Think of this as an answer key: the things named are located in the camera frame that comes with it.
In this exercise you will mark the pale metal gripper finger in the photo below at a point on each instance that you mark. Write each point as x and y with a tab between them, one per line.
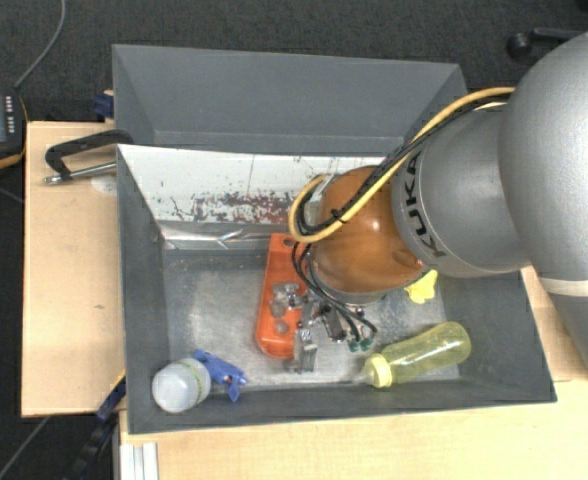
311	357
299	353

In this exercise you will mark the orange flat plastic case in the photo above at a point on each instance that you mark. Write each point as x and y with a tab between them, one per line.
274	263

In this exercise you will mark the yellow clear baby bottle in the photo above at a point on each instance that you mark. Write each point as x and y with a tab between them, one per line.
424	352

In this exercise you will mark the small yellow toy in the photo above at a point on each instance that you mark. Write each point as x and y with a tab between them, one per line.
422	288

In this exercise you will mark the grey metal bin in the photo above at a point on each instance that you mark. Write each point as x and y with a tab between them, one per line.
214	293

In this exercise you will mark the white spray bottle blue trigger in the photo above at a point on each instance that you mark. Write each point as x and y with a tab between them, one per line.
181	385

